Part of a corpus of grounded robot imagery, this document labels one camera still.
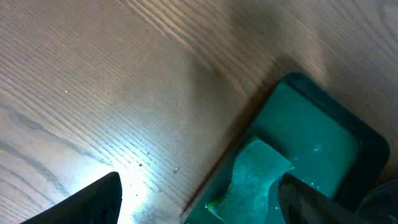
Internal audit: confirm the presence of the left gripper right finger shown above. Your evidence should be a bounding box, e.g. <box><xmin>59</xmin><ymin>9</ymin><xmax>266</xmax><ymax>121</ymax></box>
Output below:
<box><xmin>277</xmin><ymin>174</ymin><xmax>369</xmax><ymax>224</ymax></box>

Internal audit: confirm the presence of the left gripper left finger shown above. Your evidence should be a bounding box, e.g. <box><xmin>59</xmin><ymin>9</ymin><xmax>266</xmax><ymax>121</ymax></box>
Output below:
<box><xmin>21</xmin><ymin>172</ymin><xmax>123</xmax><ymax>224</ymax></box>

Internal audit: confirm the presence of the green scrubbing sponge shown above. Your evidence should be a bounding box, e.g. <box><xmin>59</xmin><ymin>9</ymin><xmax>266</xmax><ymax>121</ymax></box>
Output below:
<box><xmin>207</xmin><ymin>136</ymin><xmax>294</xmax><ymax>224</ymax></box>

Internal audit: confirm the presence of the black rectangular tray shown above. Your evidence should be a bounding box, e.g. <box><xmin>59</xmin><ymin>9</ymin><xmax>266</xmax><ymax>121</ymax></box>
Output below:
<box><xmin>181</xmin><ymin>72</ymin><xmax>390</xmax><ymax>223</ymax></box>

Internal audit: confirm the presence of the black round tray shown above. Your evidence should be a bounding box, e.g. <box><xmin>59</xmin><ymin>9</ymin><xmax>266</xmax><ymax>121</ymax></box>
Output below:
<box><xmin>355</xmin><ymin>179</ymin><xmax>398</xmax><ymax>224</ymax></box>

